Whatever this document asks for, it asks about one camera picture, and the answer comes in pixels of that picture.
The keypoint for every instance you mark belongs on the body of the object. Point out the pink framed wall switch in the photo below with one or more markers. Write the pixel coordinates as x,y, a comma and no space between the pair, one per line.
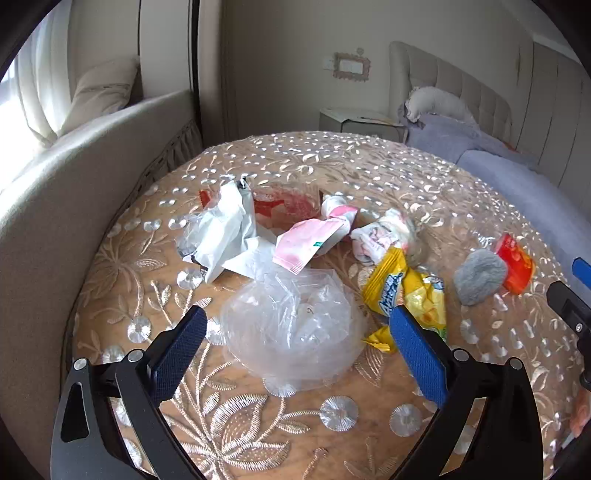
352,67

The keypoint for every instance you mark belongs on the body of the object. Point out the beige bedside nightstand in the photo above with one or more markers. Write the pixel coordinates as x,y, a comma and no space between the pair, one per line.
362,122

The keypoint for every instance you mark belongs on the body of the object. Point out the pink white sachet packet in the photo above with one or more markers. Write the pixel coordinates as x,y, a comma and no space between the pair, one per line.
295,248

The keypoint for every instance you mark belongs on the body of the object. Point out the beige tufted headboard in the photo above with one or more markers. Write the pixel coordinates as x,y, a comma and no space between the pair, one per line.
412,67

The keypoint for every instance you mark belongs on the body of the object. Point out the beige built-in wardrobe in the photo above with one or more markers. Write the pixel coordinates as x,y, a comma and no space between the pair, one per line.
556,127

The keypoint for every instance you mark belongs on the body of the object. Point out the white crumpled plastic wrapper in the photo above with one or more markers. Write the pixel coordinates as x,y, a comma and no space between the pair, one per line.
219,237

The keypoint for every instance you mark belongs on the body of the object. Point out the white ruffled pillow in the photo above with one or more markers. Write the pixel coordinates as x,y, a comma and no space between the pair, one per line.
435,101

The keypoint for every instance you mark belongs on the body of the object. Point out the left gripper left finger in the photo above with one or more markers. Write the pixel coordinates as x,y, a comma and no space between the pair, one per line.
86,441

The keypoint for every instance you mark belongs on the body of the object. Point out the white pink crumpled wrapper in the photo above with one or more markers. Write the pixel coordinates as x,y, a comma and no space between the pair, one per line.
371,242

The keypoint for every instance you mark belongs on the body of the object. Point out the clear red plastic wrapper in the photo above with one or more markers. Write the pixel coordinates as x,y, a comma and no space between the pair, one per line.
273,206

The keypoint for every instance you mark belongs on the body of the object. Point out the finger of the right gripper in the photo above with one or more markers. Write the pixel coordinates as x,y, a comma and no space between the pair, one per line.
581,269

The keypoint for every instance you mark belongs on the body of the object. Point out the yellow snack wrapper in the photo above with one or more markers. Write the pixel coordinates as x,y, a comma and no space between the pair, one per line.
393,283

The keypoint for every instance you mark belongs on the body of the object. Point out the operator fingertip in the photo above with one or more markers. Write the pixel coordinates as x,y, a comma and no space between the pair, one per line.
579,417

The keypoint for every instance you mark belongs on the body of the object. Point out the red orange snack packet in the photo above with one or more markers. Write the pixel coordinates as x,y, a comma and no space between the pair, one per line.
520,265

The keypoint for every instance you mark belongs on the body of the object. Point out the cream throw pillow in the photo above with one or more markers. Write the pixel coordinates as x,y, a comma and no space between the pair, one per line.
102,90

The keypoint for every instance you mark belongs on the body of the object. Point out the clear crumpled plastic bag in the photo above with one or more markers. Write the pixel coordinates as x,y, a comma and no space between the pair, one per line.
305,330

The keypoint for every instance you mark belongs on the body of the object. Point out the bed with lavender duvet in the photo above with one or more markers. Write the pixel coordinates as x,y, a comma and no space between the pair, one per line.
560,224

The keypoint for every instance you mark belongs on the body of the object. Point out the beige window seat cushion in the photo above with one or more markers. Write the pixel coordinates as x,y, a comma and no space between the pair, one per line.
53,218

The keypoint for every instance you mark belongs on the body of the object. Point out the white sheer curtain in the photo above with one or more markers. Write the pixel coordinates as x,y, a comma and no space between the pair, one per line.
37,81

